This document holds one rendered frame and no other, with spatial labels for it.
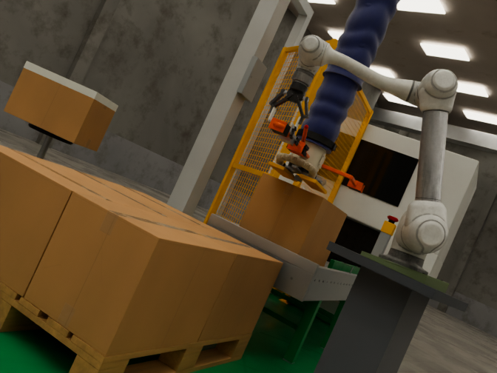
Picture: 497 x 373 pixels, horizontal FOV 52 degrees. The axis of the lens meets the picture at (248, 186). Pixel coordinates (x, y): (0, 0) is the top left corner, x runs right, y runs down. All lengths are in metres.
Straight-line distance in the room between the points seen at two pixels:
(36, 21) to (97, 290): 10.34
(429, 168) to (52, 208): 1.45
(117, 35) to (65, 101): 8.86
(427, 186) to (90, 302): 1.36
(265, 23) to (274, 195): 1.61
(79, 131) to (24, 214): 1.92
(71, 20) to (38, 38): 0.84
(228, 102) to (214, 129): 0.24
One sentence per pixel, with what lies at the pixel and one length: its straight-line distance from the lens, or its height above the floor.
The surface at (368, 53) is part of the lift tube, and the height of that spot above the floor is 1.78.
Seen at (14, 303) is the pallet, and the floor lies 0.11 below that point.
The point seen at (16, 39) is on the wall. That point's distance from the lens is 11.69.
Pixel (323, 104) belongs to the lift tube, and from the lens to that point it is 2.86.
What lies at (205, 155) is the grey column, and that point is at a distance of 3.85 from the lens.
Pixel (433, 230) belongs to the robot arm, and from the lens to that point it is 2.10.
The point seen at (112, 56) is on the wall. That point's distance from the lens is 12.69.
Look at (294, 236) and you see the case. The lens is 2.83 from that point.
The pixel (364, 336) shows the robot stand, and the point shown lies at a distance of 2.31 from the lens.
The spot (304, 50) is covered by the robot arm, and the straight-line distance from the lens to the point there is 2.24.
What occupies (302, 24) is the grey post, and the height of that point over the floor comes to 2.98.
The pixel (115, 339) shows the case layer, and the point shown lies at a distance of 1.69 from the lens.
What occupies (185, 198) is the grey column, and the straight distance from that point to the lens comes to 3.86.
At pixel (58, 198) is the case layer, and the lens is 1.88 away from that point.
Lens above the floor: 0.76
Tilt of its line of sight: 2 degrees up
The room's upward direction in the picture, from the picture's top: 24 degrees clockwise
